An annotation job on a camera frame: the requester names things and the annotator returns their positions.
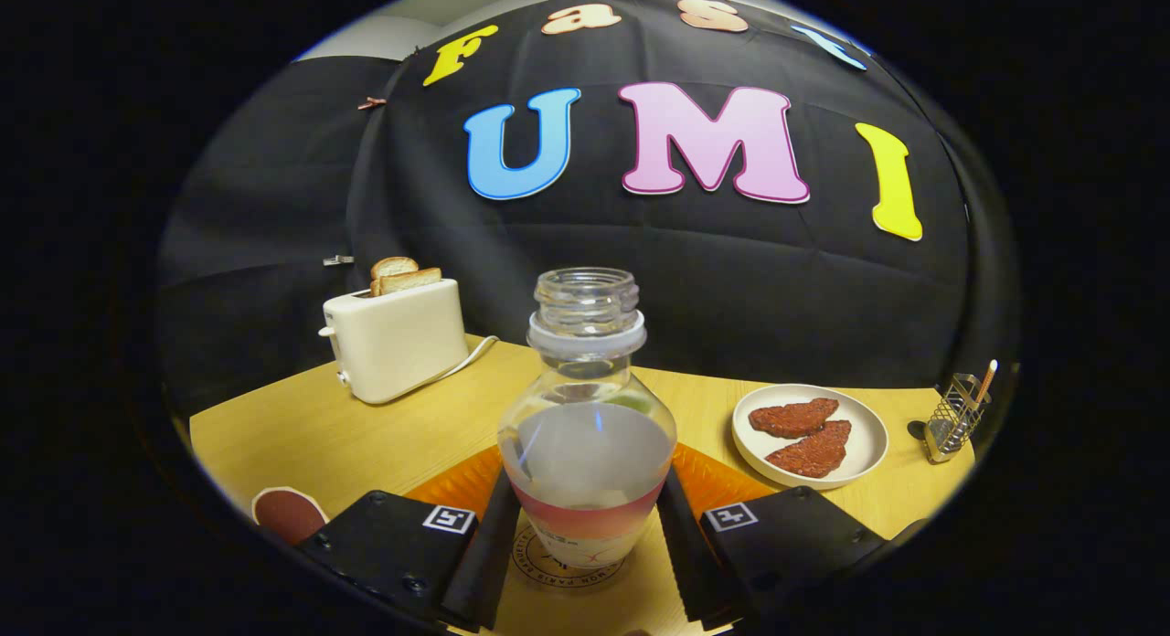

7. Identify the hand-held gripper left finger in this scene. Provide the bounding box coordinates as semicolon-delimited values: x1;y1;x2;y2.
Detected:
292;444;522;632

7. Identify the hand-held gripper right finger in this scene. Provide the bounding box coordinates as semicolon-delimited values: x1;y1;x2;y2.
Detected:
656;442;924;632

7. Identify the beige cup with wooden handle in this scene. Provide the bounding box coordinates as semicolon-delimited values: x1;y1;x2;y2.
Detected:
251;486;330;547

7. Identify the round cork coaster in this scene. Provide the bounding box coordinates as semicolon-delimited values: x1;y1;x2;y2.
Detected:
512;525;627;589

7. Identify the clear juice bottle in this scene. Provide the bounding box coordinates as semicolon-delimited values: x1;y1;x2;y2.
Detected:
498;267;678;568

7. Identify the red meat slice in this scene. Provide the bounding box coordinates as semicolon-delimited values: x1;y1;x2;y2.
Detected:
765;419;853;479
749;397;840;439

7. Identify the wooden table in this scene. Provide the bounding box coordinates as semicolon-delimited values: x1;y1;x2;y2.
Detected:
187;333;977;636

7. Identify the white round plate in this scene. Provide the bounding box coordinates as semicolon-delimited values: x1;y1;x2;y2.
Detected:
731;384;889;490

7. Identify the white toaster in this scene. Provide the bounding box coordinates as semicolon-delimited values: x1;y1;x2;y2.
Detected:
319;279;470;406

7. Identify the black backdrop cloth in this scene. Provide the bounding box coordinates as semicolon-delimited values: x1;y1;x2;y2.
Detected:
155;0;1020;418

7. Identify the metal wire holder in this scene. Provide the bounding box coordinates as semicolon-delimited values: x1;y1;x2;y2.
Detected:
923;373;990;464

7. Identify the white toaster cable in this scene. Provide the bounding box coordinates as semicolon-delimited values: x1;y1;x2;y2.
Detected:
430;334;500;386

